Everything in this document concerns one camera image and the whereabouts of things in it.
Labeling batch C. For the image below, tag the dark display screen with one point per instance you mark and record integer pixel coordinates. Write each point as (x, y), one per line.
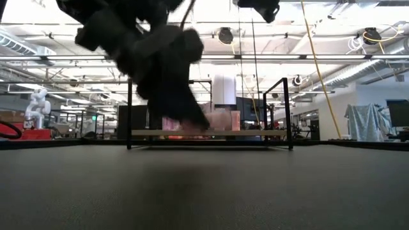
(249, 108)

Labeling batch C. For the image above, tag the purple pill bottle white cap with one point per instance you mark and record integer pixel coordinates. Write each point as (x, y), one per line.
(169, 124)

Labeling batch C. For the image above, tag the silver ventilation duct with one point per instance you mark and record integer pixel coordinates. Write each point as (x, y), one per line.
(19, 44)
(358, 72)

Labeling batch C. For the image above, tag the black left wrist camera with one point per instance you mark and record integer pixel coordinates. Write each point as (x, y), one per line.
(87, 38)

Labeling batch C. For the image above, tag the black monitor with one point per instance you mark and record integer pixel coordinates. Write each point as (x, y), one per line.
(399, 111)

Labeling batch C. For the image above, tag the grey cloth cover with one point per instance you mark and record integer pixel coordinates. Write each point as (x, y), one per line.
(364, 123)

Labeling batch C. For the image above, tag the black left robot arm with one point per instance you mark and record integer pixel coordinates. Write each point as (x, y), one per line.
(92, 19)

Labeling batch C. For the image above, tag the black table mat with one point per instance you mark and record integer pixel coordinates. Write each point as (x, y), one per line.
(191, 191)

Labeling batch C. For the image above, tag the black partition panel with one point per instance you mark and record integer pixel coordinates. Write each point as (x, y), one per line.
(137, 119)

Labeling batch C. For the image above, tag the wooden shelf black frame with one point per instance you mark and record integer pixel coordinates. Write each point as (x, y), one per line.
(150, 132)

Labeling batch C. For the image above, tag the long ceiling light strip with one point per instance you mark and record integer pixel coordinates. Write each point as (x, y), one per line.
(287, 57)

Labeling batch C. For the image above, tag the red cabinet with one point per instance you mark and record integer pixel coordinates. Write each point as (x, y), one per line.
(32, 134)

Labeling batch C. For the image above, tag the white square column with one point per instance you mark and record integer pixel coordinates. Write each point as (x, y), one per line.
(224, 89)

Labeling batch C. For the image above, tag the white robot figure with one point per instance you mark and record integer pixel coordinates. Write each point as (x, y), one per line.
(38, 105)

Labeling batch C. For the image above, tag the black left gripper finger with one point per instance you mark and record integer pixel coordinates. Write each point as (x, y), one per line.
(155, 111)
(188, 110)

